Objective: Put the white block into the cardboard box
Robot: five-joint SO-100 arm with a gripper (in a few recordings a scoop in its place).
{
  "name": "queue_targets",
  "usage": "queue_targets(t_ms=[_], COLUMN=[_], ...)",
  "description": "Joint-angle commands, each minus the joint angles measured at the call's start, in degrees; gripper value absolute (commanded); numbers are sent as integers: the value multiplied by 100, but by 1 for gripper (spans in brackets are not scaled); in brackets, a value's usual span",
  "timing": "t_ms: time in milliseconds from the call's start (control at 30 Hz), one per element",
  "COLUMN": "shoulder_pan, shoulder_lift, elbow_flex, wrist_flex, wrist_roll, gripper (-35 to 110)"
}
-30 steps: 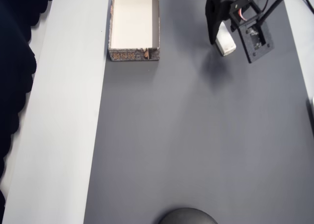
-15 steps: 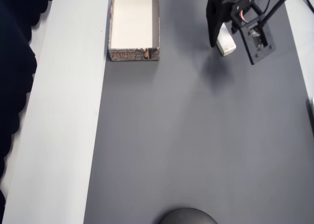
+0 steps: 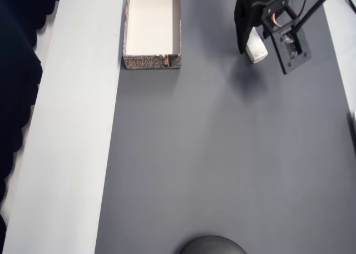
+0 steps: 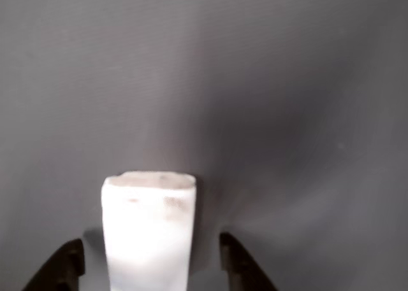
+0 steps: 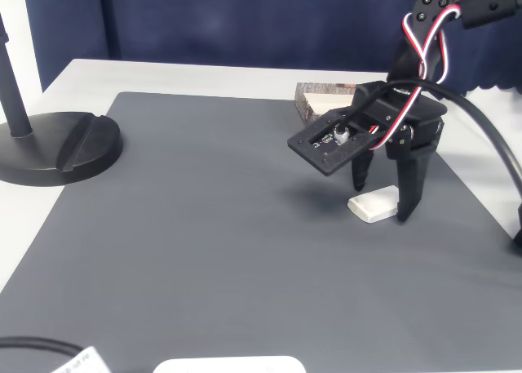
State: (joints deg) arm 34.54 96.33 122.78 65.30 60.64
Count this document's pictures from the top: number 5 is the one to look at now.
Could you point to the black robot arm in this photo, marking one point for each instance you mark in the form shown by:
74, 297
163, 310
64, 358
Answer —
485, 5

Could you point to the grey rubber mat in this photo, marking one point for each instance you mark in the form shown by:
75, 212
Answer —
204, 246

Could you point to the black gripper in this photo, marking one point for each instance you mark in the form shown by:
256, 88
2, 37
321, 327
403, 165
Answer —
424, 122

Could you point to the black round object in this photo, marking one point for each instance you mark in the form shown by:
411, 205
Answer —
61, 152

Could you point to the white rectangular block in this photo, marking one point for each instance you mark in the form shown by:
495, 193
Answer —
373, 207

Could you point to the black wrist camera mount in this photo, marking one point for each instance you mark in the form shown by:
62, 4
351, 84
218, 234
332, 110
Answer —
326, 156

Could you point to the printed cardboard box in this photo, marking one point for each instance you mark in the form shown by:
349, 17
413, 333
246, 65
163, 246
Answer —
303, 103

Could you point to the white flat device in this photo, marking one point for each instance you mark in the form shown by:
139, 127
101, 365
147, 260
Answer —
228, 367

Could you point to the dark blue curtain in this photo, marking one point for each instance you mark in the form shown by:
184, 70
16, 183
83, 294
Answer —
204, 22

